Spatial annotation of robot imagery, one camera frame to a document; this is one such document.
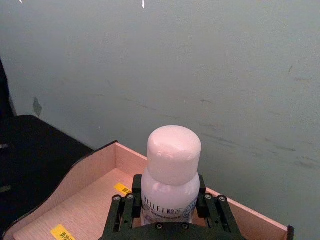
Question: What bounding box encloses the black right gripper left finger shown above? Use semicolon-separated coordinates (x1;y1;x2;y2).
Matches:
102;174;143;237

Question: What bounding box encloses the yellow label sticker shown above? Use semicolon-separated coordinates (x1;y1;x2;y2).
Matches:
113;182;133;196
50;224;76;240

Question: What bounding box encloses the black object at wall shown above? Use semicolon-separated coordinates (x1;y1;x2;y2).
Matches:
0;56;18;120

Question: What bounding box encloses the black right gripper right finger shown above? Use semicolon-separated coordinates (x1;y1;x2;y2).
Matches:
194;174;241;235

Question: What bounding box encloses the pale pink capped bottle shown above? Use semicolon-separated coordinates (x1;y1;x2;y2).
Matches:
140;125;203;228

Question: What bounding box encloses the shallow brown cardboard tray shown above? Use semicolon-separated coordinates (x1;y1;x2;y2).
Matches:
0;140;295;240

